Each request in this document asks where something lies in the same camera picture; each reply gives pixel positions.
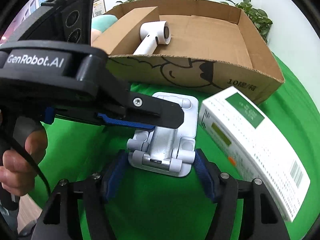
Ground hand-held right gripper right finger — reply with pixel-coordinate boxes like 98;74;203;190
194;149;292;240

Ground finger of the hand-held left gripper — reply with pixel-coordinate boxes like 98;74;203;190
124;92;185;128
97;112;155;131

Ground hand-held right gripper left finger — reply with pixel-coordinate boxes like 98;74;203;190
30;149;129;240

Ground grey folding phone stand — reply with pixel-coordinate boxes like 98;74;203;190
127;92;199;178

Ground white hair dryer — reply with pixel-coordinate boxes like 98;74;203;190
132;20;172;55

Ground cardboard box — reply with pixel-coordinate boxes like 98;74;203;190
91;0;285;105

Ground person's left hand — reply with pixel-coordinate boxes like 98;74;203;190
0;129;48;198

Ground green tablecloth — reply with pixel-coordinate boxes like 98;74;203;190
32;52;318;240

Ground white box with green label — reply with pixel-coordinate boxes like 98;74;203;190
199;86;311;222

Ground pink and teal plush toy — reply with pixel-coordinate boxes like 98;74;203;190
90;14;118;43

